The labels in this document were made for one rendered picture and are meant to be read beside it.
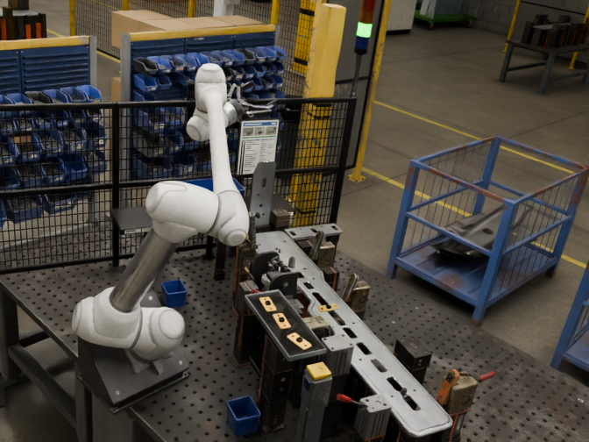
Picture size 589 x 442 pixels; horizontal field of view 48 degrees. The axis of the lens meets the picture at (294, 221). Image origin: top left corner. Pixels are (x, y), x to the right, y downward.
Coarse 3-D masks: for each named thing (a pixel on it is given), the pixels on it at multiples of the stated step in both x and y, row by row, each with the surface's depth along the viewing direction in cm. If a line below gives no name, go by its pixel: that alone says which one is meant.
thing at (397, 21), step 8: (392, 0) 1376; (400, 0) 1396; (408, 0) 1418; (416, 0) 1439; (392, 8) 1387; (400, 8) 1407; (408, 8) 1429; (392, 16) 1397; (400, 16) 1418; (408, 16) 1441; (392, 24) 1408; (400, 24) 1429; (408, 24) 1453; (392, 32) 1426; (400, 32) 1447; (408, 32) 1471
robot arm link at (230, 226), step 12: (228, 192) 210; (228, 204) 201; (240, 204) 206; (216, 216) 198; (228, 216) 200; (240, 216) 202; (216, 228) 200; (228, 228) 199; (240, 228) 200; (228, 240) 200; (240, 240) 202
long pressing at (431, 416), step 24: (264, 240) 310; (288, 240) 313; (312, 264) 295; (312, 312) 260; (336, 312) 263; (360, 336) 251; (360, 360) 237; (384, 360) 239; (384, 384) 227; (408, 384) 229; (408, 408) 218; (432, 408) 219; (408, 432) 208; (432, 432) 210
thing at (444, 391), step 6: (450, 372) 222; (456, 372) 221; (450, 378) 221; (456, 378) 220; (444, 384) 224; (450, 384) 222; (444, 390) 223; (450, 390) 222; (438, 396) 226; (444, 396) 223; (444, 402) 224
